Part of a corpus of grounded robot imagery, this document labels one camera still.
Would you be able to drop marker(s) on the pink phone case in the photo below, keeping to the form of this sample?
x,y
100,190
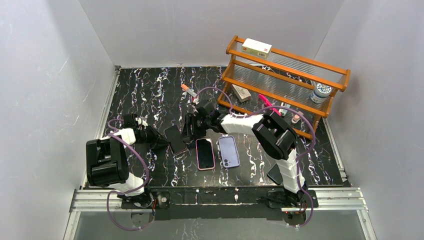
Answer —
x,y
205,154

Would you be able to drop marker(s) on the small pink white item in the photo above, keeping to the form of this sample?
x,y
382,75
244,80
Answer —
x,y
296,117

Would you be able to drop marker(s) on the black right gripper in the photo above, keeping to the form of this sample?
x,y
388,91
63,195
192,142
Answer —
x,y
190,126

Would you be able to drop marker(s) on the clear magsafe phone case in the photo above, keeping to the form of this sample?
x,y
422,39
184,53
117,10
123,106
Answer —
x,y
179,152

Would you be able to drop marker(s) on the pink utility knife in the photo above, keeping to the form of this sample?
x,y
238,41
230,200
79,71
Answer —
x,y
267,103

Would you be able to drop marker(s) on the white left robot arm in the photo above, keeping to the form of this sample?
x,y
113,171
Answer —
x,y
106,158

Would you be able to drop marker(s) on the white blue round jar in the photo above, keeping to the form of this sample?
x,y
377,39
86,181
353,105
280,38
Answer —
x,y
320,93

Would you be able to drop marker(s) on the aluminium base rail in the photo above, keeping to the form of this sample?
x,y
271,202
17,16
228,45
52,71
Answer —
x,y
328,198

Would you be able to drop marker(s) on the white green stapler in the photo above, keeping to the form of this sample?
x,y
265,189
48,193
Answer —
x,y
284,111

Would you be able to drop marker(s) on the orange wooden shelf rack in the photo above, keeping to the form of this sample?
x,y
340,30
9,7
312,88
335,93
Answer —
x,y
284,77

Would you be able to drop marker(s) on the orange grey marker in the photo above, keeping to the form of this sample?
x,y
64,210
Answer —
x,y
189,91

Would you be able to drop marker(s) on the small grey box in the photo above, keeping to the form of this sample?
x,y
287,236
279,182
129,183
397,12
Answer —
x,y
242,94

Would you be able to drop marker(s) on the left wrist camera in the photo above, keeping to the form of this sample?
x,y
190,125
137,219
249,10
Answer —
x,y
142,123

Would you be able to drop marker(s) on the dark teal phone case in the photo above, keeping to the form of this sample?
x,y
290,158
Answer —
x,y
274,175

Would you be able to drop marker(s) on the black screen smartphone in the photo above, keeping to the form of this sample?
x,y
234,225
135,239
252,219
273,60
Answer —
x,y
205,155

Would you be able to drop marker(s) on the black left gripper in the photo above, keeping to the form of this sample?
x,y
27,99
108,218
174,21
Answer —
x,y
156,136

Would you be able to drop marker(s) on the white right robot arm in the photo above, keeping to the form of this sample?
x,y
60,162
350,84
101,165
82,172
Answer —
x,y
277,138

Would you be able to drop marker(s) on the white red carton box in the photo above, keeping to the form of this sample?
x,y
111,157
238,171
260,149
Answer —
x,y
256,48

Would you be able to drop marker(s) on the lavender phone case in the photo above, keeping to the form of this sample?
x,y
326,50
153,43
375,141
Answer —
x,y
228,152

